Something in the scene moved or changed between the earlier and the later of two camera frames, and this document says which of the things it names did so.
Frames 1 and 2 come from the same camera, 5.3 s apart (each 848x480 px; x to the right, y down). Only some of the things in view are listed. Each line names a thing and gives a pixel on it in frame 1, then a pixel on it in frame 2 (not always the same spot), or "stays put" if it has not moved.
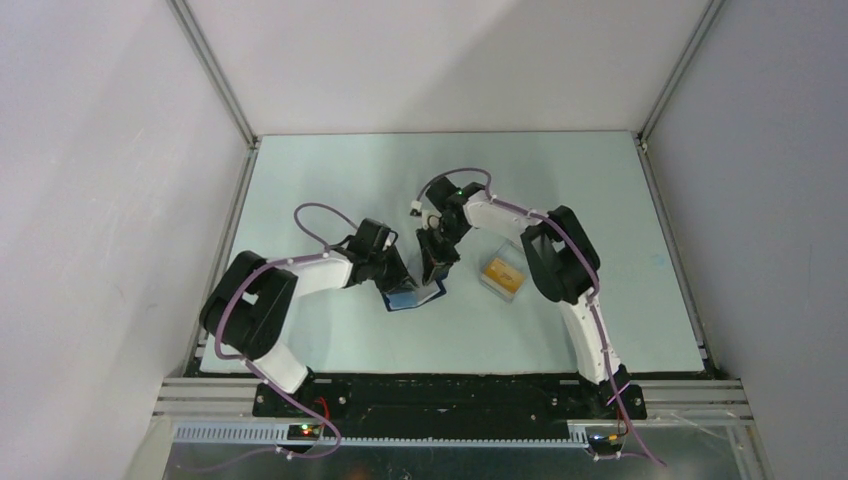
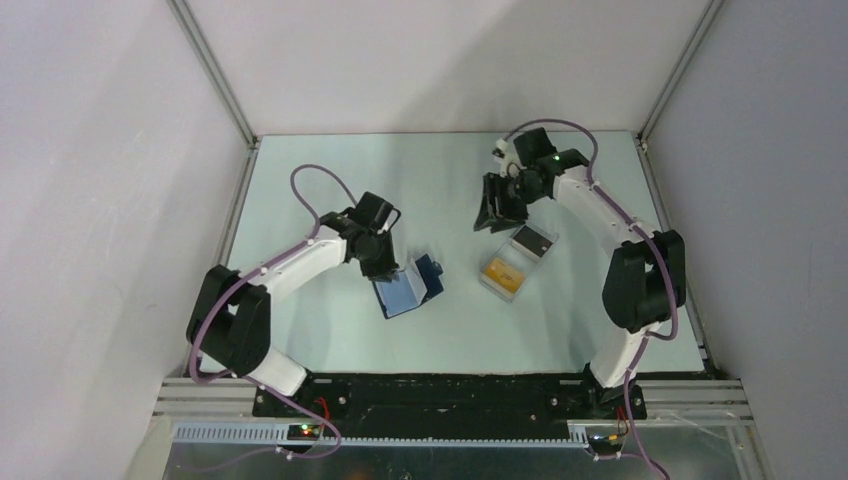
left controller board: x=304 y=432 stays put
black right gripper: x=440 y=260 -> x=488 y=216
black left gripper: x=400 y=277 -> x=386 y=270
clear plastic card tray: x=505 y=271 stays put
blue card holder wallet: x=413 y=297 stays put
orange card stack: x=502 y=276 stays put
